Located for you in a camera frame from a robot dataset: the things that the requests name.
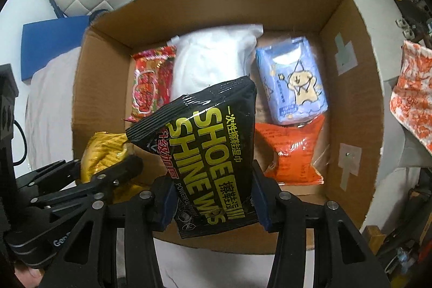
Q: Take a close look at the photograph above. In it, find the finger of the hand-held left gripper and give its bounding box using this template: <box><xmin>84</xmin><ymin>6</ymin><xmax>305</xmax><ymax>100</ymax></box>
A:
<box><xmin>15</xmin><ymin>159</ymin><xmax>82</xmax><ymax>196</ymax></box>
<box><xmin>30</xmin><ymin>155</ymin><xmax>144</xmax><ymax>211</ymax></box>

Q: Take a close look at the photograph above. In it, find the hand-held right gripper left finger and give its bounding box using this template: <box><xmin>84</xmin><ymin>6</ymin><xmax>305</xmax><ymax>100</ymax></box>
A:
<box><xmin>42</xmin><ymin>175</ymin><xmax>179</xmax><ymax>288</ymax></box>

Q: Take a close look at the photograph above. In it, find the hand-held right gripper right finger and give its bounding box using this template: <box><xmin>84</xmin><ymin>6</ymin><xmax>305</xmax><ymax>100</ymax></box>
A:
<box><xmin>251</xmin><ymin>161</ymin><xmax>390</xmax><ymax>288</ymax></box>

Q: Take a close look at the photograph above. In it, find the yellow snack packet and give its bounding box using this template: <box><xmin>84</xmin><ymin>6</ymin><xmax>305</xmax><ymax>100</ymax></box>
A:
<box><xmin>80</xmin><ymin>132</ymin><xmax>151</xmax><ymax>204</ymax></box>

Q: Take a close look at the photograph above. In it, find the orange snack packet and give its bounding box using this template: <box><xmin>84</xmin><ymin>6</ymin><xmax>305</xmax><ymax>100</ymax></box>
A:
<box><xmin>254</xmin><ymin>114</ymin><xmax>326</xmax><ymax>187</ymax></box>

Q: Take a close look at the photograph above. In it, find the black wet wipes packet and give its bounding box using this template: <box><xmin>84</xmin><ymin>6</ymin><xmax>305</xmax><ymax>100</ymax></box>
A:
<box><xmin>125</xmin><ymin>76</ymin><xmax>259</xmax><ymax>239</ymax></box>

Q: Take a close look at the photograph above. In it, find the red snack packet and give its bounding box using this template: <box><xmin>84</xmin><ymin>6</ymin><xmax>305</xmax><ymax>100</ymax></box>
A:
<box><xmin>123</xmin><ymin>45</ymin><xmax>178</xmax><ymax>123</ymax></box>

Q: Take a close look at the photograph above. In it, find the light blue tissue pack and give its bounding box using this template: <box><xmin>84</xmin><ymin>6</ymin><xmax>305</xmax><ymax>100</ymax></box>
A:
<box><xmin>255</xmin><ymin>36</ymin><xmax>329</xmax><ymax>126</ymax></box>

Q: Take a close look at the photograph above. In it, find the white plastic bag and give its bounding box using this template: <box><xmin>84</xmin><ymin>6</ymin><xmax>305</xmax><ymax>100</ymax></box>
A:
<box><xmin>170</xmin><ymin>23</ymin><xmax>264</xmax><ymax>103</ymax></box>

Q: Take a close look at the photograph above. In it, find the cardboard box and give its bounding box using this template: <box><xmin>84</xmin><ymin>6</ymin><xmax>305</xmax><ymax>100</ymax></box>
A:
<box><xmin>71</xmin><ymin>0</ymin><xmax>385</xmax><ymax>256</ymax></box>

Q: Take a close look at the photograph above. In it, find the grey tablecloth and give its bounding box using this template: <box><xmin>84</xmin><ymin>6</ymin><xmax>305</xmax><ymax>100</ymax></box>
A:
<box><xmin>25</xmin><ymin>45</ymin><xmax>281</xmax><ymax>288</ymax></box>

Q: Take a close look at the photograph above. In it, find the blue foam mat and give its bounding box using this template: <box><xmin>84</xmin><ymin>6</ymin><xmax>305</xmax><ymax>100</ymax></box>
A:
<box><xmin>21</xmin><ymin>15</ymin><xmax>92</xmax><ymax>85</ymax></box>

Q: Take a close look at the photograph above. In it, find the clear plastic bottle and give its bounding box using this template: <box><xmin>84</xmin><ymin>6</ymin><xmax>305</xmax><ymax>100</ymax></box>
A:
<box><xmin>396</xmin><ymin>247</ymin><xmax>413</xmax><ymax>275</ymax></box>

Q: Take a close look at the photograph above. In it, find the orange white floral cloth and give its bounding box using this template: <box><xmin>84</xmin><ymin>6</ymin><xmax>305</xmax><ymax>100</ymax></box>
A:
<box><xmin>389</xmin><ymin>40</ymin><xmax>432</xmax><ymax>157</ymax></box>

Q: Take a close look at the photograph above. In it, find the black exercise equipment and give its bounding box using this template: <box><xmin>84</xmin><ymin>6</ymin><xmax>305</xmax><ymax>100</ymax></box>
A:
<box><xmin>385</xmin><ymin>0</ymin><xmax>432</xmax><ymax>49</ymax></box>

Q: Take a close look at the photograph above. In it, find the black rod with handle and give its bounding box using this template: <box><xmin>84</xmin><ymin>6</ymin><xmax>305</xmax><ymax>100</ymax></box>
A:
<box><xmin>45</xmin><ymin>0</ymin><xmax>69</xmax><ymax>19</ymax></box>

